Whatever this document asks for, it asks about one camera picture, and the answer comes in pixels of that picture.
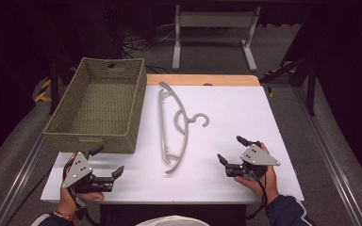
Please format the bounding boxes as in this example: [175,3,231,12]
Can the gold bracelet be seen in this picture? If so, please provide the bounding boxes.
[54,210,76,221]

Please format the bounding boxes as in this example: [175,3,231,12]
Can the black floor cables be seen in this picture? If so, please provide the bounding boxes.
[121,26,177,75]

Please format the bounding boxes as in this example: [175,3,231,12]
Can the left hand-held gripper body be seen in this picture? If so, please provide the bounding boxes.
[60,152,114,194]

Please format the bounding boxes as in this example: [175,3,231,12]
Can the white table mat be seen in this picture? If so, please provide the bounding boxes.
[41,85,305,205]

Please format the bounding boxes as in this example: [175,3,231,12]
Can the person's right hand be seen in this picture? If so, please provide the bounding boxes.
[234,142,281,205]

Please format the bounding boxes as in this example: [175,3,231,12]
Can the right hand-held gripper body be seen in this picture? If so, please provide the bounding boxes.
[225,142,281,182]

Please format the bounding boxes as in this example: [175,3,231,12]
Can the white metal stand frame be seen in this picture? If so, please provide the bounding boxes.
[172,4,262,73]

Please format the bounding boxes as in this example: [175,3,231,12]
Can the person's white cap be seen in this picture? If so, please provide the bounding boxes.
[135,215,211,226]

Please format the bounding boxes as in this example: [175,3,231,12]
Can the metal floor rail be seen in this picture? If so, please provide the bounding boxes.
[0,131,51,226]
[291,87,362,226]

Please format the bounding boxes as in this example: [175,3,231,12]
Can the yellow black floor tape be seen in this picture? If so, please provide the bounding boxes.
[33,78,53,104]

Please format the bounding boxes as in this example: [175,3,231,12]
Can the green woven basket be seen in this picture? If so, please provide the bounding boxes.
[42,56,148,155]

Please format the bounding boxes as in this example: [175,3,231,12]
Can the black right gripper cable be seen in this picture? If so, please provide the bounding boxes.
[245,170,270,220]

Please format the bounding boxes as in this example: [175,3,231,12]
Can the person's left hand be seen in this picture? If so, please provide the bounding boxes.
[56,187,106,219]

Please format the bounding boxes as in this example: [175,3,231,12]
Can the black metal stand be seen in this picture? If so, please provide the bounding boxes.
[258,6,320,117]

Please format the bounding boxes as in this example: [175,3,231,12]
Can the grey plastic clothes hanger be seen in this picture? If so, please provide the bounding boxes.
[157,81,211,175]

